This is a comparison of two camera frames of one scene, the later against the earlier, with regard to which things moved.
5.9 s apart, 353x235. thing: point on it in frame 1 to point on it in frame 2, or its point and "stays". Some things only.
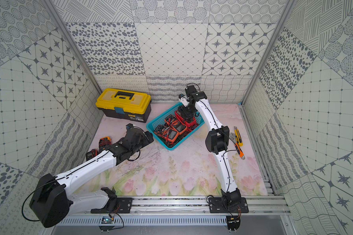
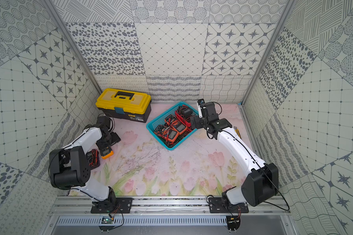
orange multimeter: x=170 y=133 stays
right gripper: x=185 y=113 to x=197 y=124
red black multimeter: x=171 y=120 stays
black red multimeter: x=92 y=153 stays
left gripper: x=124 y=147 to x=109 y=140
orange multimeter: x=179 y=127 stays
